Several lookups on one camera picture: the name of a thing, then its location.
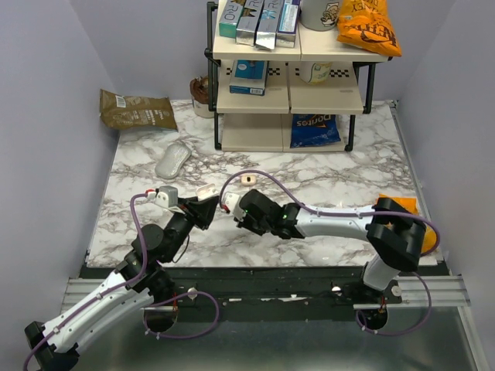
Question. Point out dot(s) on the grey printed mug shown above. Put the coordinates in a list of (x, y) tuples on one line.
[(319, 15)]

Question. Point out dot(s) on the silver toothpaste box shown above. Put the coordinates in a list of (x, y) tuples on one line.
[(248, 22), (268, 24)]

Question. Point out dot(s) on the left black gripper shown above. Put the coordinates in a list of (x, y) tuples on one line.
[(199, 212)]

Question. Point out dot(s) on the orange snack bag on table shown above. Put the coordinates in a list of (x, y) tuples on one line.
[(410, 204)]

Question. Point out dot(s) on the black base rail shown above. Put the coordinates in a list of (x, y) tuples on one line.
[(253, 295)]

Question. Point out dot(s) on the orange chips bag on shelf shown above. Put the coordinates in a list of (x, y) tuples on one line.
[(366, 24)]

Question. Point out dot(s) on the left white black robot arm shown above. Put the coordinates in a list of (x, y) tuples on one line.
[(140, 280)]

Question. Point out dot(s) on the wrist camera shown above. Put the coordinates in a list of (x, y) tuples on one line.
[(230, 202), (165, 196)]

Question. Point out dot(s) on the beige black shelf rack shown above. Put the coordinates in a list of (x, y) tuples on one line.
[(250, 123)]

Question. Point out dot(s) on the blue Doritos bag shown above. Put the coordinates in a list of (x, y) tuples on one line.
[(314, 130)]

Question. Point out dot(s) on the blue box middle shelf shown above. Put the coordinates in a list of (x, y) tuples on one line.
[(248, 77)]

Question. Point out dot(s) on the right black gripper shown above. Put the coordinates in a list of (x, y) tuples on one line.
[(244, 221)]

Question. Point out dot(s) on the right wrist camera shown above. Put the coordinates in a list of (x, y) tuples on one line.
[(230, 202)]

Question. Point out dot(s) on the beige earbud charging case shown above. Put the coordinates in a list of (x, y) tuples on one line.
[(248, 179)]

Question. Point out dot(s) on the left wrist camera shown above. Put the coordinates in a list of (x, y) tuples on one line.
[(165, 196)]

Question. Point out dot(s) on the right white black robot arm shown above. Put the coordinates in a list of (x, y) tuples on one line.
[(395, 234)]

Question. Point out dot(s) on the brown snack bag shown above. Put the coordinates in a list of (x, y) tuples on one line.
[(126, 112)]

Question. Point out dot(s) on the silver toothpaste box left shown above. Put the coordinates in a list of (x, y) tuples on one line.
[(248, 22)]

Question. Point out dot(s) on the silver toothpaste box middle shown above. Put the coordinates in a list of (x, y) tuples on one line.
[(268, 24)]

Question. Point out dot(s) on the chocolate cupcake in wrapper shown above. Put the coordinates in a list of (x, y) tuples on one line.
[(198, 88)]

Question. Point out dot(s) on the blue white toothpaste box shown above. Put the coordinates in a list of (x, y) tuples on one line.
[(287, 26)]

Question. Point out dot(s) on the teal toothpaste box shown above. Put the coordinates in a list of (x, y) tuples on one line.
[(230, 18)]

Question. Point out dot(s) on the white yellow mug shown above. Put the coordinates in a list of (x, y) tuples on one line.
[(314, 72)]

